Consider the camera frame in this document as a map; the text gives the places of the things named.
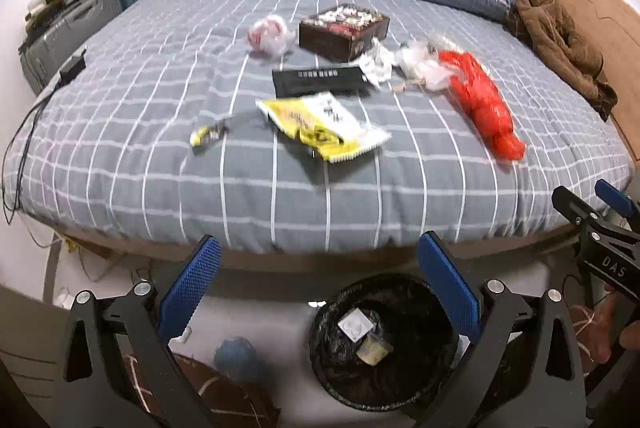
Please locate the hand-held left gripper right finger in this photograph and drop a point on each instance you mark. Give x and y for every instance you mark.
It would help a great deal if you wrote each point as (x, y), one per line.
(447, 288)

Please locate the wooden headboard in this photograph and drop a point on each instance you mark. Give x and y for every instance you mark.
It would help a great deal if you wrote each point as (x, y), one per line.
(610, 32)

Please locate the blue fuzzy ball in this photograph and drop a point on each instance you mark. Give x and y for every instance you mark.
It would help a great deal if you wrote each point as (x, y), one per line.
(237, 358)

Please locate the white square packet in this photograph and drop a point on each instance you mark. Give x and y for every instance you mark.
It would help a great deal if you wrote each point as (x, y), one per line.
(356, 325)

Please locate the black charger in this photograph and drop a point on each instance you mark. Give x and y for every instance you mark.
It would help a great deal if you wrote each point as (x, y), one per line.
(72, 67)

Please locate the brown patterned rug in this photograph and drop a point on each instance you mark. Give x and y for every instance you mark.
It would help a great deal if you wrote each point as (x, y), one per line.
(235, 403)

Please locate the red and white plastic bag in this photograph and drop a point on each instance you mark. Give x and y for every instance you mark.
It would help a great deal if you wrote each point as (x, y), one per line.
(270, 35)

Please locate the black packet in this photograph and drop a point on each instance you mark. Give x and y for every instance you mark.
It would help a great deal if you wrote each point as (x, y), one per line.
(320, 81)

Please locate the grey suitcase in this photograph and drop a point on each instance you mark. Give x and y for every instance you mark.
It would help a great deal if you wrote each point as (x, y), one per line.
(65, 27)

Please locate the small yellow wrapper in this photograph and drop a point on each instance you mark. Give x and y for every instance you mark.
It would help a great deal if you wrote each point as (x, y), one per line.
(207, 135)

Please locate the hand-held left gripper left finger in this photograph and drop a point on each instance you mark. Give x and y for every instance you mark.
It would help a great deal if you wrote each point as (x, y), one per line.
(192, 288)

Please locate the crumpled white tissue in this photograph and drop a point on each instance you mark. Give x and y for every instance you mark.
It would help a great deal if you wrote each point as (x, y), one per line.
(377, 62)

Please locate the person's right hand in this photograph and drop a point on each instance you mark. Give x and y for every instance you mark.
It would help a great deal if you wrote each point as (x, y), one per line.
(610, 328)

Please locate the grey checked bed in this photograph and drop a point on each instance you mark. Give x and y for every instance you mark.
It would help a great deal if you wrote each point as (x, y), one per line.
(150, 157)

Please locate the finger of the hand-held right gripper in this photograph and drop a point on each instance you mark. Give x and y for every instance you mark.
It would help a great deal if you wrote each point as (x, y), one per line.
(572, 205)
(615, 198)

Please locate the brown snack box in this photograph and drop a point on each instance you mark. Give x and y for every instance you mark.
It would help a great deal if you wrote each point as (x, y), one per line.
(340, 37)

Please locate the brown jacket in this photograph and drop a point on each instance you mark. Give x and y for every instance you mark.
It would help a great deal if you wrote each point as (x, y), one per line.
(555, 32)

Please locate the yellow snack bag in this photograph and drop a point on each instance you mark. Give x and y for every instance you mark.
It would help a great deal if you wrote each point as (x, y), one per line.
(320, 122)

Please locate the black trash bin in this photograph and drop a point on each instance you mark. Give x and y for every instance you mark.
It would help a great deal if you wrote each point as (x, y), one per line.
(400, 378)

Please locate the clear bubble wrap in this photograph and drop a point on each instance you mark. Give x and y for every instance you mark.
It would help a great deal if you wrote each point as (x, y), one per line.
(425, 62)

